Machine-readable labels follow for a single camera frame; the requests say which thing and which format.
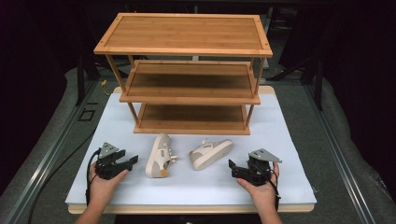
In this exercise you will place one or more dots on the beige sneaker with orange heel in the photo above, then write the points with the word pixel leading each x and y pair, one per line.
pixel 208 154
pixel 157 158

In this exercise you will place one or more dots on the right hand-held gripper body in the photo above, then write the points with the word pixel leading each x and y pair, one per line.
pixel 260 172

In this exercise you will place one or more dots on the black stand post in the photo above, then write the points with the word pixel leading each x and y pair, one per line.
pixel 318 87
pixel 80 81

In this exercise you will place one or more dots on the aluminium floor rail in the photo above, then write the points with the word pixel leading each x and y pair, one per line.
pixel 46 161
pixel 339 152

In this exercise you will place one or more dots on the three-tier wooden shelf rack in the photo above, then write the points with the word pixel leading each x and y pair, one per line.
pixel 186 34

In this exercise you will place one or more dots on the white table sheet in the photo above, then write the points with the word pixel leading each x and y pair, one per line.
pixel 193 189

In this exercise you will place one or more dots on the person's right hand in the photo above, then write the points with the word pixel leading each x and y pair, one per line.
pixel 264 196

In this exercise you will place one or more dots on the person's left hand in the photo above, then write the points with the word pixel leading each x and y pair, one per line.
pixel 101 189

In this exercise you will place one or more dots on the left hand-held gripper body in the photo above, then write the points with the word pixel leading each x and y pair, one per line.
pixel 106 166

